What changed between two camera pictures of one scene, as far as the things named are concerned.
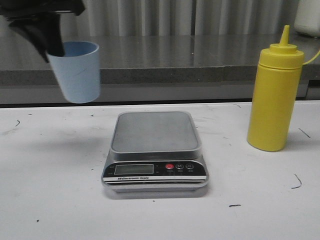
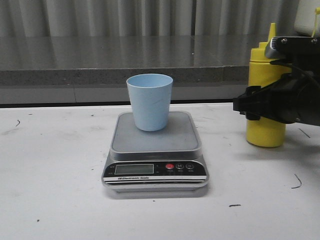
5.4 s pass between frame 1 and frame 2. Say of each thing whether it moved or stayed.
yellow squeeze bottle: moved
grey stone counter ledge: stayed
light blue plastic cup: moved
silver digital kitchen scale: stayed
